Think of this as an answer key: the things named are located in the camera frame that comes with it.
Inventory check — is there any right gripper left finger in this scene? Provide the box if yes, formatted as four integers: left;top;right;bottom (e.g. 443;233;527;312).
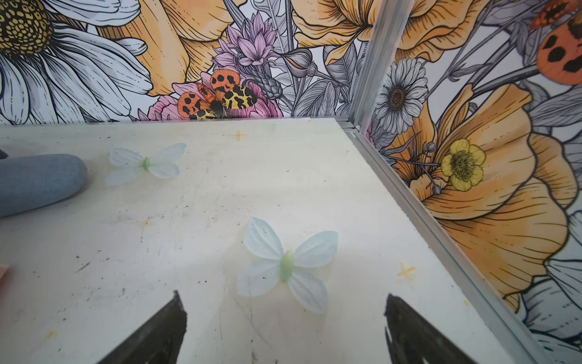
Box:
99;291;187;364

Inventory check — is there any blue grey glasses case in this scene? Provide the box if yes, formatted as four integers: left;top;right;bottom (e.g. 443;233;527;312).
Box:
1;154;88;218

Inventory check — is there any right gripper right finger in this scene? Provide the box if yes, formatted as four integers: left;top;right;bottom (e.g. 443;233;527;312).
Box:
384;294;475;364

